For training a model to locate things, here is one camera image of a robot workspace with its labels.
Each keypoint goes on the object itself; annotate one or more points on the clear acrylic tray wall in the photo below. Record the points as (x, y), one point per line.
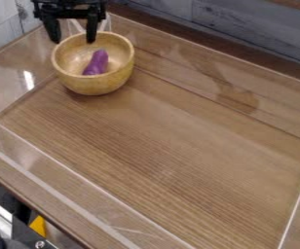
(181, 162)

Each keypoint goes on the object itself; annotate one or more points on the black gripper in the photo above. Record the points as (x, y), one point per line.
(48, 10)

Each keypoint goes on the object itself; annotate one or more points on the purple toy eggplant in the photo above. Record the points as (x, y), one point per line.
(99, 64)

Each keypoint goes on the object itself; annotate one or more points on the yellow black equipment base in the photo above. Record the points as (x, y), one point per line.
(27, 238)

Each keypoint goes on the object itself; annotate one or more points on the brown wooden bowl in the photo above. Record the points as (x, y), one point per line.
(72, 56)

